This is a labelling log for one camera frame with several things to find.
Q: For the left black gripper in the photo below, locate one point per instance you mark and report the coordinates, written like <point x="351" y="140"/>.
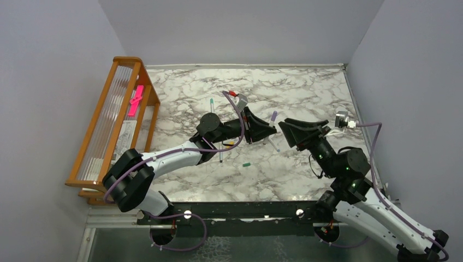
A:
<point x="266" y="129"/>

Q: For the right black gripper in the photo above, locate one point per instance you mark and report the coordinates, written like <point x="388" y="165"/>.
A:
<point x="300" y="136"/>

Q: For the purple pen cap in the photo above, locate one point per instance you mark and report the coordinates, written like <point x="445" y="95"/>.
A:
<point x="274" y="115"/>

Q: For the white pen brown tip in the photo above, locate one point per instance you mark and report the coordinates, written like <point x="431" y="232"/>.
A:
<point x="273" y="145"/>

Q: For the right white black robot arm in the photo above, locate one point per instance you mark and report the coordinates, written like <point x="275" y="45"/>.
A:
<point x="356" y="201"/>

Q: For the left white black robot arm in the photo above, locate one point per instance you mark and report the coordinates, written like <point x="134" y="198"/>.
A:
<point x="128" y="183"/>

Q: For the white pen leftmost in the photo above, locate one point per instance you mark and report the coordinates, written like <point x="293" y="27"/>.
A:
<point x="220" y="153"/>

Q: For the pink clip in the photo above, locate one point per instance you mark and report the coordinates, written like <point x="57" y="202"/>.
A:
<point x="135" y="100"/>

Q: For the wooden rack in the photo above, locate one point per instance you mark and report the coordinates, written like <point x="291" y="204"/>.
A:
<point x="95" y="153"/>

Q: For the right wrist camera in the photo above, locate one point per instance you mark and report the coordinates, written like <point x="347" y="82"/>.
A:
<point x="342" y="123"/>

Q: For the black mounting rail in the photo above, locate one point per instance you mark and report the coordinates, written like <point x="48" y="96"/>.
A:
<point x="237" y="219"/>

